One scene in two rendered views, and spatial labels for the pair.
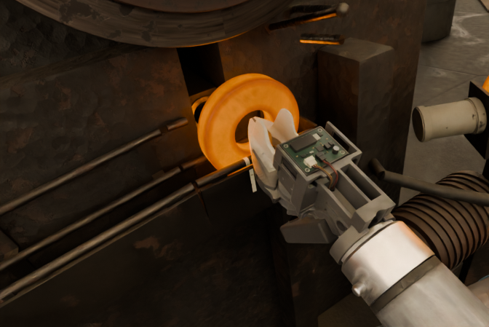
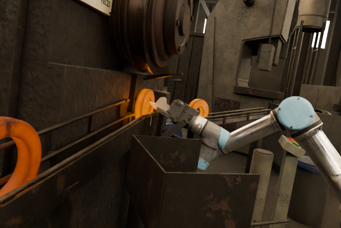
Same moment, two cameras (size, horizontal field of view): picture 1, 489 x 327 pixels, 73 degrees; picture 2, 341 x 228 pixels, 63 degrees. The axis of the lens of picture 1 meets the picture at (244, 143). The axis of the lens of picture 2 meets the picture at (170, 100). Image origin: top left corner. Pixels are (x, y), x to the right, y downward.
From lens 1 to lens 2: 0.97 m
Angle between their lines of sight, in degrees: 56
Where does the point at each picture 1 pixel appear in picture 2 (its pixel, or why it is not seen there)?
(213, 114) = (145, 96)
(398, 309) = (207, 126)
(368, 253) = (199, 119)
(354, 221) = (195, 113)
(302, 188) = (182, 108)
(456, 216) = not seen: hidden behind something
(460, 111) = not seen: hidden behind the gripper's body
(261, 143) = (160, 104)
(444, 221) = not seen: hidden behind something
